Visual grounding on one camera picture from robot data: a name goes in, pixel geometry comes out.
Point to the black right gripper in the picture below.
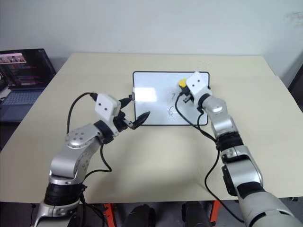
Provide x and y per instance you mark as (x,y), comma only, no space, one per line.
(187,92)

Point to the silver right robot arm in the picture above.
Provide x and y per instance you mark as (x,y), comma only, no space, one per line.
(243,170)

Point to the small black-framed whiteboard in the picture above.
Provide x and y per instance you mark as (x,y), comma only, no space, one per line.
(151,111)

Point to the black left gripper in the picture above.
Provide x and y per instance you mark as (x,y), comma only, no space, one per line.
(120,124)

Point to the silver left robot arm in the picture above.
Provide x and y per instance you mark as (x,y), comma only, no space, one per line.
(71,160)

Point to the open dark laptop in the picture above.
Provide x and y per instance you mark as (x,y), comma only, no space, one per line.
(21,97)

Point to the yellow whiteboard eraser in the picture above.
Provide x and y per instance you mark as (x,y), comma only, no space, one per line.
(182,83)

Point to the dark rounded shape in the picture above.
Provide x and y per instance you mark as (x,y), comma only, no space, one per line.
(197,214)
(142,216)

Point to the orange table leg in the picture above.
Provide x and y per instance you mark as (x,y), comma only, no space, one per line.
(216,211)
(109,215)

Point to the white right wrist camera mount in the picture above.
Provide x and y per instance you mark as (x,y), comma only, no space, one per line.
(196,84)

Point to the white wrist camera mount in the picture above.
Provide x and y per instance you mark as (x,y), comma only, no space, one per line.
(196,84)
(106,106)

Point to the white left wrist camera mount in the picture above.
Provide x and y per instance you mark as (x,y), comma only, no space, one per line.
(106,106)

